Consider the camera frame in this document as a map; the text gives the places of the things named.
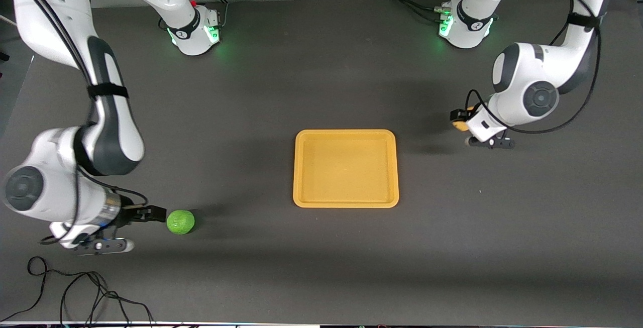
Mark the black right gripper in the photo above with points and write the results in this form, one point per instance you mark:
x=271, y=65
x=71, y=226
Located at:
x=129, y=214

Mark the yellow-brown potato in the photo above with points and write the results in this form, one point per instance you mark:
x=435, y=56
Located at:
x=459, y=126

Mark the green apple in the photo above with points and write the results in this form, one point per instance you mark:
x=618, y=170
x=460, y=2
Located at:
x=181, y=222

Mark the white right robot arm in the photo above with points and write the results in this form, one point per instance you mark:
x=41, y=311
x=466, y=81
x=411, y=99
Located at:
x=110, y=132

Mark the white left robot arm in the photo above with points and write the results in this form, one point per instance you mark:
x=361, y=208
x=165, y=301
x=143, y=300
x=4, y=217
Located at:
x=527, y=82

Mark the yellow plastic tray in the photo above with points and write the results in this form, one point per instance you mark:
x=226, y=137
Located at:
x=346, y=167

